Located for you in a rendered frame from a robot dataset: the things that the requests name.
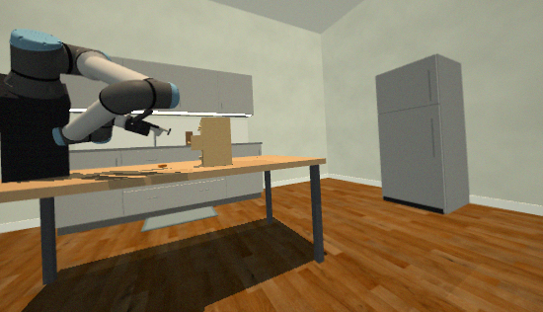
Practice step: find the tan chest of drawers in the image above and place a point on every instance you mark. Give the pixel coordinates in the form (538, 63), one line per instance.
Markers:
(216, 141)

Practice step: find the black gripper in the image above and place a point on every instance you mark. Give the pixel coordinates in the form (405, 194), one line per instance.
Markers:
(141, 126)

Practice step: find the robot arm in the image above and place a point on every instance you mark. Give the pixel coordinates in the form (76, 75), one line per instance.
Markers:
(38, 59)

